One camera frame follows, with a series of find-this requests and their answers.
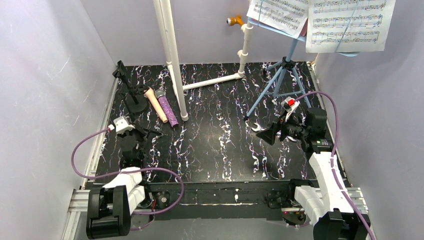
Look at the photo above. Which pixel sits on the pink toy microphone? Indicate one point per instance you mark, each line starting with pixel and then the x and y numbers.
pixel 150 95

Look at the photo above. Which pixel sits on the sheet music page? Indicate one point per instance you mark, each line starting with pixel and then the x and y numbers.
pixel 348 26
pixel 288 16

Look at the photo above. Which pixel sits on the orange pipe valve fitting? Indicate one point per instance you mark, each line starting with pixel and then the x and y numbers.
pixel 237 20

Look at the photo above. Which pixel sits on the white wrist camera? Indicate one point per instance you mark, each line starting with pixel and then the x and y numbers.
pixel 121 125
pixel 289 105

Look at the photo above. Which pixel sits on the black round-base microphone stand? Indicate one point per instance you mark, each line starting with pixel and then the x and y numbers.
pixel 132 96

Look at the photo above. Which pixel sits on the blue tripod music stand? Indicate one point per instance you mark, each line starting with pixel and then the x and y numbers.
pixel 282 67

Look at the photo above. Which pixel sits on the white PVC pipe frame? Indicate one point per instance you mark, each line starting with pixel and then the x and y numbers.
pixel 163 11

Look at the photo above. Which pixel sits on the purple glitter microphone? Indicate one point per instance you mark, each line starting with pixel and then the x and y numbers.
pixel 166 107

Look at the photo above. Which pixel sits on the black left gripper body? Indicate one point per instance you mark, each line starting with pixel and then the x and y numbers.
pixel 137 133

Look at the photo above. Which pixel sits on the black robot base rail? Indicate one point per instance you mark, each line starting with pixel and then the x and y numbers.
pixel 268 199

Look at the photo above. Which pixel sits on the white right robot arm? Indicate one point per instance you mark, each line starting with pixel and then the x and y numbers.
pixel 331 212

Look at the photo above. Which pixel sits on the silver open-end wrench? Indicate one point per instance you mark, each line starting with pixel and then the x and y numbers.
pixel 255 127

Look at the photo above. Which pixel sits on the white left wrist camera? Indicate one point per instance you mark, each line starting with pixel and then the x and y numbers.
pixel 121 125

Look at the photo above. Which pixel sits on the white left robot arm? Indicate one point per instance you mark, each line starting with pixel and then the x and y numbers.
pixel 110 207

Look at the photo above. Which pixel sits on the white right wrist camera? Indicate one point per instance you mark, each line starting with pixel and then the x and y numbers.
pixel 289 105

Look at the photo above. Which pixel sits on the black tripod shock-mount stand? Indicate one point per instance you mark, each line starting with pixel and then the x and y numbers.
pixel 134 119

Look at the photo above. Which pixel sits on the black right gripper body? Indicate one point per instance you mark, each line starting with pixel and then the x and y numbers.
pixel 276 131

